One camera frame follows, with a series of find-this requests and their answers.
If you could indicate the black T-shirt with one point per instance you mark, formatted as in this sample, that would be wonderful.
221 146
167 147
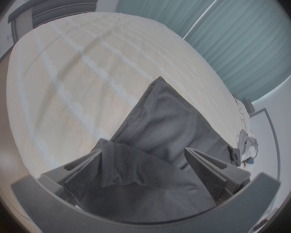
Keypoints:
155 169

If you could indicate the white printed pillow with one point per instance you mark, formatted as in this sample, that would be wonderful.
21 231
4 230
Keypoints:
243 113

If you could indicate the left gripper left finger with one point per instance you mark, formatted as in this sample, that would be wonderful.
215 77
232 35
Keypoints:
55 178

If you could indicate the pile of clothes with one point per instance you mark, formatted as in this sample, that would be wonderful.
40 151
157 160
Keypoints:
248 147

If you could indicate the black chest of drawers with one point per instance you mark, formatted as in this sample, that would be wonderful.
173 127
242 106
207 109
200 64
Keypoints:
63 8

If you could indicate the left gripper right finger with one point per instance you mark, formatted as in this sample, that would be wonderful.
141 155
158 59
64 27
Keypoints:
208 176

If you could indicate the grey bedside table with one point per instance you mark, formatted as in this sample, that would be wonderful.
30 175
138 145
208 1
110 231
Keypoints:
248 104

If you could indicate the bed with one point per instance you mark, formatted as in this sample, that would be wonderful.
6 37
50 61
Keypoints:
87 81

